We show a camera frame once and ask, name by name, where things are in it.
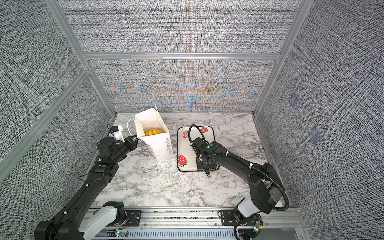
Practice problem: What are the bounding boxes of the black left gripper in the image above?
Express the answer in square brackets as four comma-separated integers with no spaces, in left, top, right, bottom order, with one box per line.
[113,134,140,164]

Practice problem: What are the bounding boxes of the white paper gift bag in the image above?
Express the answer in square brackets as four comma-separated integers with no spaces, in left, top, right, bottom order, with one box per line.
[126,104,174,164]

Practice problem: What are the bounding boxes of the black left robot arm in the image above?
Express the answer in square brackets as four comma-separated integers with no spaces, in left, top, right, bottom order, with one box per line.
[34,135,139,240]

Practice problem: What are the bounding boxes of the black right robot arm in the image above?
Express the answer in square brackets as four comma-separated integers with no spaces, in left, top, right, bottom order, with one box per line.
[191,138,290,219]

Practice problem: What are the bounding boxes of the white strawberry tray black rim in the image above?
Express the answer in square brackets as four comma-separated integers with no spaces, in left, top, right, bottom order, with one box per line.
[177,126,216,173]

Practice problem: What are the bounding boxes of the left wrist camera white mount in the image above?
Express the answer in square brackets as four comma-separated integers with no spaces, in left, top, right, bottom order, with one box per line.
[107,125,125,142]

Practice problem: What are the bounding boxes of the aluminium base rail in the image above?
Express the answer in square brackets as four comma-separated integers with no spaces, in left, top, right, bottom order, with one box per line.
[94,207,312,240]

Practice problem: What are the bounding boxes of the aluminium cage frame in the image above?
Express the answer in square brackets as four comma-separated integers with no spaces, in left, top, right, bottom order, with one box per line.
[1,1,303,219]

